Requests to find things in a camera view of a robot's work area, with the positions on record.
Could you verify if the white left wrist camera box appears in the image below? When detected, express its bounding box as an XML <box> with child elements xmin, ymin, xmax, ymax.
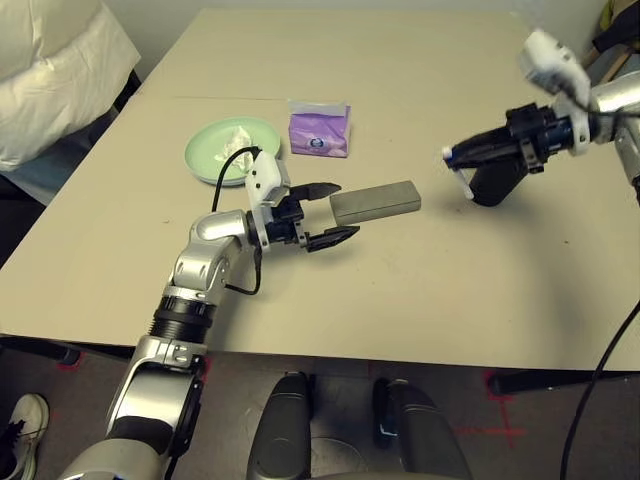
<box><xmin>243</xmin><ymin>152</ymin><xmax>294</xmax><ymax>251</ymax></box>

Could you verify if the bystander in grey trousers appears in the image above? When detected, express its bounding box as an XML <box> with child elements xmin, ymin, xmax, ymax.
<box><xmin>0</xmin><ymin>0</ymin><xmax>142</xmax><ymax>201</ymax></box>

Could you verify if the light blue plate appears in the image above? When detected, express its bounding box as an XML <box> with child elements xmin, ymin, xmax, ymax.
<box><xmin>185</xmin><ymin>149</ymin><xmax>284</xmax><ymax>189</ymax></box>

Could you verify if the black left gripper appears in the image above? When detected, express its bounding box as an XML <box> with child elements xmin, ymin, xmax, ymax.
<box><xmin>264</xmin><ymin>182</ymin><xmax>361</xmax><ymax>254</ymax></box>

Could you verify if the white marker with blue cap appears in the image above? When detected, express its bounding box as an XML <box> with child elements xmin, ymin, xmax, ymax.
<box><xmin>441</xmin><ymin>145</ymin><xmax>474</xmax><ymax>200</ymax></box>

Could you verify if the dark jacket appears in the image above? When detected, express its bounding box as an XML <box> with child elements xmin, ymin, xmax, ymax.
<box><xmin>592</xmin><ymin>0</ymin><xmax>640</xmax><ymax>54</ymax></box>

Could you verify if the light green plate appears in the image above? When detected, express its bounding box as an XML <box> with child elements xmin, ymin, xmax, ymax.
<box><xmin>184</xmin><ymin>116</ymin><xmax>284</xmax><ymax>188</ymax></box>

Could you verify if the black pen cup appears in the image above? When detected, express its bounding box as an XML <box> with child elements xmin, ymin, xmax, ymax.
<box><xmin>469</xmin><ymin>158</ymin><xmax>532</xmax><ymax>208</ymax></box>

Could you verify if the green stool cushion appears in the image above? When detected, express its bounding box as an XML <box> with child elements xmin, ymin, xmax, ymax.
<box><xmin>599</xmin><ymin>0</ymin><xmax>619</xmax><ymax>31</ymax></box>

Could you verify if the white black sneaker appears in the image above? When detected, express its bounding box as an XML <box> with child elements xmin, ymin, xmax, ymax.
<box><xmin>0</xmin><ymin>393</ymin><xmax>50</xmax><ymax>480</ymax></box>

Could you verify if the black table foot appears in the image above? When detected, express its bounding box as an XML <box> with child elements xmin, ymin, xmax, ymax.
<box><xmin>0</xmin><ymin>335</ymin><xmax>81</xmax><ymax>366</ymax></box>
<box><xmin>487</xmin><ymin>369</ymin><xmax>640</xmax><ymax>396</ymax></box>

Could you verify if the white tissue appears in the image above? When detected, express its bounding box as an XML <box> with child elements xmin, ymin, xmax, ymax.
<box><xmin>213</xmin><ymin>126</ymin><xmax>256</xmax><ymax>174</ymax></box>

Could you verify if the wooden stool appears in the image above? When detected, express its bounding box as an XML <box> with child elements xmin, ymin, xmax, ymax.
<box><xmin>582</xmin><ymin>44</ymin><xmax>636</xmax><ymax>86</ymax></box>

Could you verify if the dark grey robot right leg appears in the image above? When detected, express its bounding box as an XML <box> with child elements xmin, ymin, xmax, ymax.
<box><xmin>372</xmin><ymin>378</ymin><xmax>471</xmax><ymax>480</ymax></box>

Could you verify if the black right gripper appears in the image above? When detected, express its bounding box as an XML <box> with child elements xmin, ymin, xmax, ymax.
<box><xmin>452</xmin><ymin>102</ymin><xmax>576</xmax><ymax>174</ymax></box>

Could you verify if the dark grey robot left leg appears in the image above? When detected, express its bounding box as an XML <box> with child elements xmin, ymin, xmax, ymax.
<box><xmin>248</xmin><ymin>372</ymin><xmax>314</xmax><ymax>480</ymax></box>

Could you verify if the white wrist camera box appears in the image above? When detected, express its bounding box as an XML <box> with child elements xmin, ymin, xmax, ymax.
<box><xmin>517</xmin><ymin>28</ymin><xmax>601</xmax><ymax>157</ymax></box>
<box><xmin>243</xmin><ymin>152</ymin><xmax>294</xmax><ymax>251</ymax></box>

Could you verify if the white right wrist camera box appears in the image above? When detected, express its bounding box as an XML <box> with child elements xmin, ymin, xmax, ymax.
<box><xmin>517</xmin><ymin>28</ymin><xmax>601</xmax><ymax>157</ymax></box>

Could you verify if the grey glasses case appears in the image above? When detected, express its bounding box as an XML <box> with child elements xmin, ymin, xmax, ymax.
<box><xmin>329</xmin><ymin>179</ymin><xmax>423</xmax><ymax>231</ymax></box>

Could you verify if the purple tissue pack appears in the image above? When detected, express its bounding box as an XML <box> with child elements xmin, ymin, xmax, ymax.
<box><xmin>287</xmin><ymin>98</ymin><xmax>352</xmax><ymax>159</ymax></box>

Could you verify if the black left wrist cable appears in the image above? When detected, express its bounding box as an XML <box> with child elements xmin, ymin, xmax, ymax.
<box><xmin>212</xmin><ymin>145</ymin><xmax>264</xmax><ymax>296</ymax></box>

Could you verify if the dark grey robot leg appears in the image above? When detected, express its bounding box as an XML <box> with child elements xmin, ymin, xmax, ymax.
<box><xmin>372</xmin><ymin>378</ymin><xmax>471</xmax><ymax>480</ymax></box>
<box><xmin>248</xmin><ymin>372</ymin><xmax>314</xmax><ymax>480</ymax></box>

